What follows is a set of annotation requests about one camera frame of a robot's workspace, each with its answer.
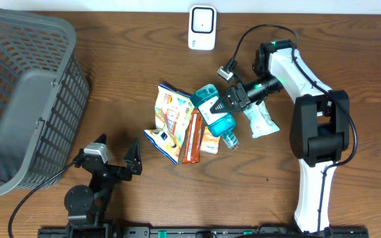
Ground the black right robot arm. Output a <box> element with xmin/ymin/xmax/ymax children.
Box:
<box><xmin>210</xmin><ymin>40</ymin><xmax>350</xmax><ymax>233</ymax></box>

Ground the white barcode scanner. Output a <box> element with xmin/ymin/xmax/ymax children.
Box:
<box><xmin>188</xmin><ymin>5</ymin><xmax>217</xmax><ymax>51</ymax></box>

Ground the grey plastic shopping basket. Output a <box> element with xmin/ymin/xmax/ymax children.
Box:
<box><xmin>0</xmin><ymin>9</ymin><xmax>90</xmax><ymax>196</ymax></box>

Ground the orange brown snack bar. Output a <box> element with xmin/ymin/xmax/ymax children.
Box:
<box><xmin>183</xmin><ymin>109</ymin><xmax>204</xmax><ymax>164</ymax></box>

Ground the blue mouthwash bottle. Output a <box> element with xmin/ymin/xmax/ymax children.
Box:
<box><xmin>190</xmin><ymin>84</ymin><xmax>239</xmax><ymax>150</ymax></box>

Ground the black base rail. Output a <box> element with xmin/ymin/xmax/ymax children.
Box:
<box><xmin>37</xmin><ymin>225</ymin><xmax>369</xmax><ymax>238</ymax></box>

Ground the yellow snack bag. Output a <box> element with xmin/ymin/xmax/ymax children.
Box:
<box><xmin>144</xmin><ymin>83</ymin><xmax>194</xmax><ymax>165</ymax></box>

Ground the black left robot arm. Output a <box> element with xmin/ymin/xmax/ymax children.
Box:
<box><xmin>64</xmin><ymin>134</ymin><xmax>142</xmax><ymax>237</ymax></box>

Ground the small orange packet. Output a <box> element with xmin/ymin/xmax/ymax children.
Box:
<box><xmin>200</xmin><ymin>126</ymin><xmax>220</xmax><ymax>154</ymax></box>

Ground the white tissue pack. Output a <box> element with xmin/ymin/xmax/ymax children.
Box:
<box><xmin>243</xmin><ymin>101</ymin><xmax>280</xmax><ymax>139</ymax></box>

